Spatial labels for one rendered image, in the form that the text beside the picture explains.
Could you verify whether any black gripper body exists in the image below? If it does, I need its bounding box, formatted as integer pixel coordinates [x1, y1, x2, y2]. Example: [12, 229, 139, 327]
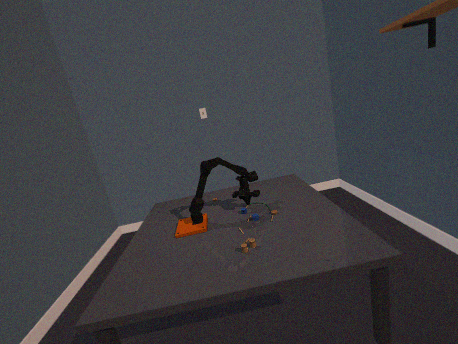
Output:
[232, 184, 260, 198]

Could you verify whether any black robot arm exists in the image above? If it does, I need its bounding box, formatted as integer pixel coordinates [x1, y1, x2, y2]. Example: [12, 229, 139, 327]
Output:
[189, 157, 258, 225]

